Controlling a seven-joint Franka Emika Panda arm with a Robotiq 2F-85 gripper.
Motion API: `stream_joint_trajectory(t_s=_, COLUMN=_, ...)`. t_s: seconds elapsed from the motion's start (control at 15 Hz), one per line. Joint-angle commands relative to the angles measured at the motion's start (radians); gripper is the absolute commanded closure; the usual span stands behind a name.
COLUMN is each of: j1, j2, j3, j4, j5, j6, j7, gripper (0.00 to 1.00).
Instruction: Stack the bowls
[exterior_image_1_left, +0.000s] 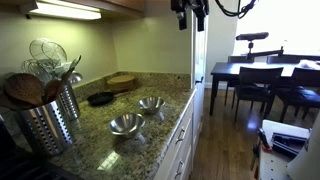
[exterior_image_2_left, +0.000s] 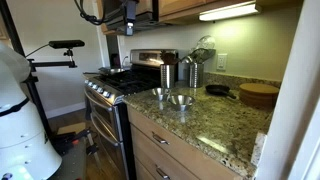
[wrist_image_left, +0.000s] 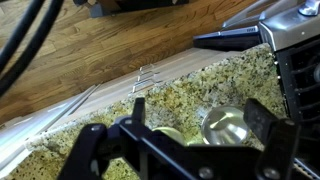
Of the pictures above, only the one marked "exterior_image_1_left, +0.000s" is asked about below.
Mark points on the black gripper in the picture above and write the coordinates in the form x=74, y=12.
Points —
x=190, y=3

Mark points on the stainless steel bowl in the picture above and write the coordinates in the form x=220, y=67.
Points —
x=126, y=124
x=151, y=104

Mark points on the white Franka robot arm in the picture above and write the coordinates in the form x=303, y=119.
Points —
x=305, y=160

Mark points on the dark wooden dining chair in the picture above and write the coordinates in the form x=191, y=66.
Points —
x=301, y=91
x=283, y=59
x=238, y=59
x=256, y=83

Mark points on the dark wooden dining table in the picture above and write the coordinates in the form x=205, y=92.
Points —
x=230, y=69

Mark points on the round wooden cutting board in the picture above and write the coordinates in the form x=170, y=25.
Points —
x=121, y=82

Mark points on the black cast iron skillet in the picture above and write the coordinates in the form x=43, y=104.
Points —
x=100, y=98

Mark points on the slim steel spatula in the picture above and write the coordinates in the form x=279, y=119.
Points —
x=74, y=65

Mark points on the white cloth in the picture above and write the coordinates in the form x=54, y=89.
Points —
x=309, y=64

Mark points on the under-cabinet light bar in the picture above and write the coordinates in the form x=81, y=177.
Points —
x=65, y=11

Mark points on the steel ladle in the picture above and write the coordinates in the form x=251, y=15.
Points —
x=75, y=77

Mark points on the kitchen base cabinet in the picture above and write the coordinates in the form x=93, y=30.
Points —
x=181, y=150

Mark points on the black and red clamp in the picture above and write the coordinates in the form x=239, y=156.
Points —
x=263, y=141

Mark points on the perforated steel utensil holder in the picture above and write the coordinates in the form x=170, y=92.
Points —
x=70, y=101
x=46, y=128

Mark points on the plain wooden spoon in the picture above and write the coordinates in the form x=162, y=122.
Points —
x=53, y=89

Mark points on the black flat case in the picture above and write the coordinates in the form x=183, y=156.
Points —
x=288, y=143

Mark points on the perforated robot cart top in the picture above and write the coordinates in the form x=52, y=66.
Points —
x=273, y=166

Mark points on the slotted wooden spoon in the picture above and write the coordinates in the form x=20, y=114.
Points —
x=25, y=88

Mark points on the stainless steel stove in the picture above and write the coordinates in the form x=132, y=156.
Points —
x=20, y=166

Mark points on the black stereo camera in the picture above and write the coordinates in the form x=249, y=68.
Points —
x=252, y=36

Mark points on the black camera stand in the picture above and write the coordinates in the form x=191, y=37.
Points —
x=263, y=53

